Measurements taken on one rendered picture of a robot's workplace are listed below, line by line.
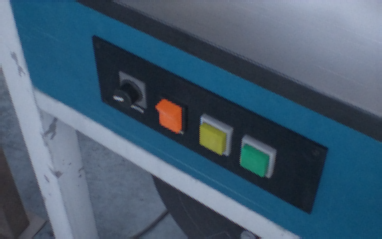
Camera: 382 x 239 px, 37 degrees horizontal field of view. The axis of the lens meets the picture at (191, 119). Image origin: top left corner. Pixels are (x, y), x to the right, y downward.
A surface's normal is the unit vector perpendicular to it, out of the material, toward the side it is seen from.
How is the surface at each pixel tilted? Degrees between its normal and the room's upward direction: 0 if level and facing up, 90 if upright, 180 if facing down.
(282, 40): 0
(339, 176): 90
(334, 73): 0
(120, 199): 0
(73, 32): 90
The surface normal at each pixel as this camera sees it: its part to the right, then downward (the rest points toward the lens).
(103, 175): 0.00, -0.70
